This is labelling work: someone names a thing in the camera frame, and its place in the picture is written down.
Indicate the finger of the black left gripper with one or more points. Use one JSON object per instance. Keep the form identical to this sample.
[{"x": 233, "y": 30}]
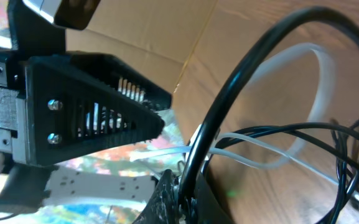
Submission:
[{"x": 78, "y": 104}]

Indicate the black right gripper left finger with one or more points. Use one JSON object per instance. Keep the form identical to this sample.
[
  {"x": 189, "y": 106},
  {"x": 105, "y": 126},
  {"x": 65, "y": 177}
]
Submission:
[{"x": 162, "y": 207}]

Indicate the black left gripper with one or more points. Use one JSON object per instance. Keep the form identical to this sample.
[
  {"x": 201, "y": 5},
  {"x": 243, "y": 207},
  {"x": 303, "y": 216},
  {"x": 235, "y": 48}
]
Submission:
[{"x": 33, "y": 33}]

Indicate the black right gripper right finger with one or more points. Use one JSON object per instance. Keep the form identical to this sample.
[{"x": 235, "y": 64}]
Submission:
[{"x": 205, "y": 207}]

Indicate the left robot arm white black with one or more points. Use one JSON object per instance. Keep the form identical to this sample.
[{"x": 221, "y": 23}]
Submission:
[{"x": 25, "y": 188}]

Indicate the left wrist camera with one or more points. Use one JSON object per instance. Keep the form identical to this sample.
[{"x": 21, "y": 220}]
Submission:
[{"x": 72, "y": 14}]

